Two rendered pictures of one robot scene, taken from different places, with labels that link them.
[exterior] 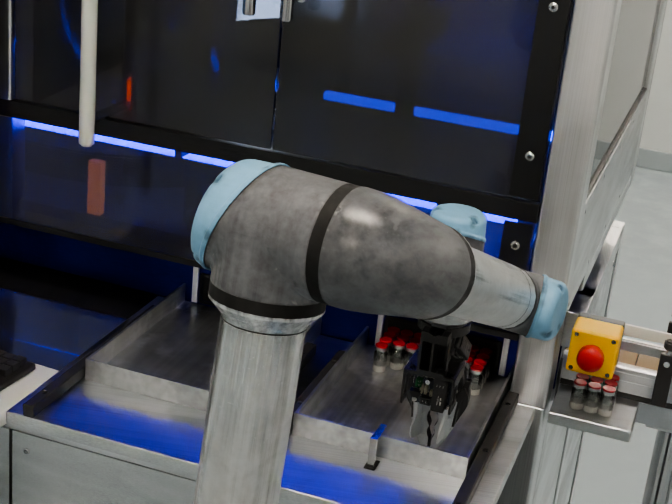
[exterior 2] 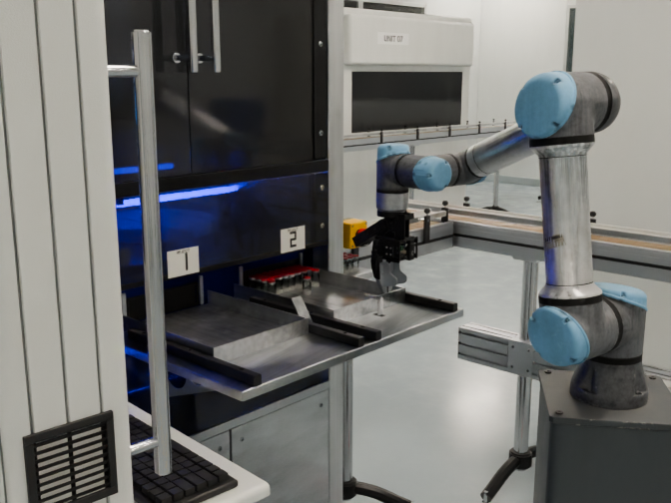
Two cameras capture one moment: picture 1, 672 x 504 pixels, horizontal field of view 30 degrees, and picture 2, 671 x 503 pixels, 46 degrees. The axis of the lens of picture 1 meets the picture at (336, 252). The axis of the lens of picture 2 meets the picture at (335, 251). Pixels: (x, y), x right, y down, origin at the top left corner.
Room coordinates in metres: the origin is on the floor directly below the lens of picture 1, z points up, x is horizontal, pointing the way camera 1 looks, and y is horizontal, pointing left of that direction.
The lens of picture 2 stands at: (0.87, 1.57, 1.43)
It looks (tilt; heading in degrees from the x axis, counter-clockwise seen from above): 13 degrees down; 295
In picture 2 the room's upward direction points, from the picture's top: straight up
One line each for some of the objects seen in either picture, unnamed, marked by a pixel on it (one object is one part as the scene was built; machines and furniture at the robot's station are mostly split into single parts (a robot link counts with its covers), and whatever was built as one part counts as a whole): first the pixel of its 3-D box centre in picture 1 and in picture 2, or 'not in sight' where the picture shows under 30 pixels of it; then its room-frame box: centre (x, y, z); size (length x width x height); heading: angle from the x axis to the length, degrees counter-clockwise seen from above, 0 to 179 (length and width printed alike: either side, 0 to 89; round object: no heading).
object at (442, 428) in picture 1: (439, 430); (396, 277); (1.53, -0.17, 0.95); 0.06 x 0.03 x 0.09; 163
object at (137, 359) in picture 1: (210, 345); (211, 322); (1.82, 0.19, 0.90); 0.34 x 0.26 x 0.04; 163
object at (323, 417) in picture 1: (411, 395); (319, 292); (1.72, -0.14, 0.90); 0.34 x 0.26 x 0.04; 163
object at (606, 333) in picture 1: (595, 346); (349, 233); (1.76, -0.41, 1.00); 0.08 x 0.07 x 0.07; 163
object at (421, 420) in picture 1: (418, 425); (387, 279); (1.54, -0.14, 0.95); 0.06 x 0.03 x 0.09; 163
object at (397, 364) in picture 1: (430, 363); (288, 281); (1.83, -0.17, 0.91); 0.18 x 0.02 x 0.05; 73
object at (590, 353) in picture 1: (590, 357); not in sight; (1.72, -0.40, 0.99); 0.04 x 0.04 x 0.04; 73
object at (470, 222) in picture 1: (453, 250); (393, 168); (1.53, -0.15, 1.21); 0.09 x 0.08 x 0.11; 153
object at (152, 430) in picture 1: (290, 404); (290, 323); (1.70, 0.05, 0.87); 0.70 x 0.48 x 0.02; 73
